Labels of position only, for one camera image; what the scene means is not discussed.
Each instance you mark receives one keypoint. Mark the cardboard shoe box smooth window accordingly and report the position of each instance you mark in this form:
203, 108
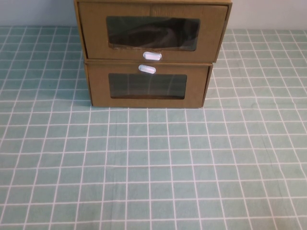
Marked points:
100, 95

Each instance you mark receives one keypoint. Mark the green white grid tablecloth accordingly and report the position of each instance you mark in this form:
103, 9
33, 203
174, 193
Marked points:
153, 167

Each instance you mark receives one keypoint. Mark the cardboard shoe box crinkled window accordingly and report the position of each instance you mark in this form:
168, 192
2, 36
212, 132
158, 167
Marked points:
93, 36

